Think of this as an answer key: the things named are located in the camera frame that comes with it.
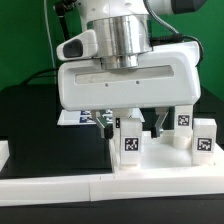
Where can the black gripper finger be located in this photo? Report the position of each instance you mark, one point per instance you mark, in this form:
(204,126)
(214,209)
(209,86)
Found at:
(106,129)
(157,129)

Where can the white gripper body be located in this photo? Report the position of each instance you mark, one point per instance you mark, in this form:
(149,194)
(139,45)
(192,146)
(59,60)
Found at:
(165,77)

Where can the white square tabletop tray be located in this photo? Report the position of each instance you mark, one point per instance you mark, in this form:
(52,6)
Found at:
(159,153)

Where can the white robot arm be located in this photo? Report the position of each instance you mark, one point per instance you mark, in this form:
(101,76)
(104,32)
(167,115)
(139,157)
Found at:
(116,63)

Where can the white sheet with AprilTags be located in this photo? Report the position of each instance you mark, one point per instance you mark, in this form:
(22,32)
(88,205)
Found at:
(85,118)

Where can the white U-shaped obstacle fence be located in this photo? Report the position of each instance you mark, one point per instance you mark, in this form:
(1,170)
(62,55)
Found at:
(98,187)

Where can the white block at left edge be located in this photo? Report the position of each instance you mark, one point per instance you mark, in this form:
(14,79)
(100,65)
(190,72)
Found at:
(4,153)

